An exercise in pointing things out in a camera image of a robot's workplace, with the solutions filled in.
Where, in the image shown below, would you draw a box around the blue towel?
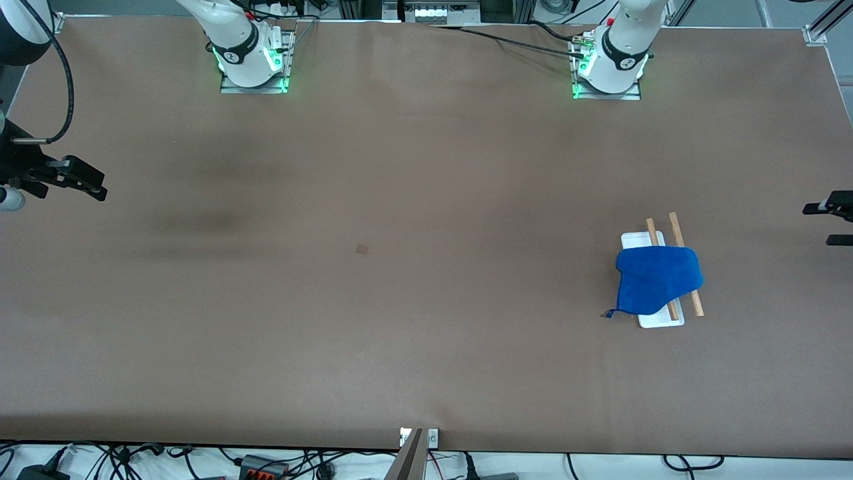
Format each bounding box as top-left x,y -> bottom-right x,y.
603,245 -> 705,319

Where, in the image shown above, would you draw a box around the white rack with wooden bars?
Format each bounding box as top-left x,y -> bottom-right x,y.
621,212 -> 705,329

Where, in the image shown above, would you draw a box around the black red power strip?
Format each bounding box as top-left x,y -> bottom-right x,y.
240,455 -> 289,480

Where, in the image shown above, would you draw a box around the white socket strip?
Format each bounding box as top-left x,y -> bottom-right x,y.
383,0 -> 482,25

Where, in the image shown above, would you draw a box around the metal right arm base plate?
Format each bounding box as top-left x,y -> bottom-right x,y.
220,30 -> 292,94

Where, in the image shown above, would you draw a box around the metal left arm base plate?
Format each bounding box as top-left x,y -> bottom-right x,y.
572,33 -> 642,101

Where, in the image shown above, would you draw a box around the tangled black floor cables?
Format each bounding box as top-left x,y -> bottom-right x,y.
67,442 -> 201,480

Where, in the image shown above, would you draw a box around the black looped floor cable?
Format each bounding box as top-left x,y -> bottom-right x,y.
662,455 -> 725,471

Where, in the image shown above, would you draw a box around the short black table cable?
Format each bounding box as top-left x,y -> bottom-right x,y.
530,21 -> 584,44

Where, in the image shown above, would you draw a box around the long black table cable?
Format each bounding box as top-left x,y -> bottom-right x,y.
432,25 -> 587,59

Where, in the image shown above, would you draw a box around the grey camera mount beam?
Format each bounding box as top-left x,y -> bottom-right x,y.
383,429 -> 427,480

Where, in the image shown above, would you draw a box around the black plug with cable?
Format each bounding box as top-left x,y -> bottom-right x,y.
460,453 -> 520,480

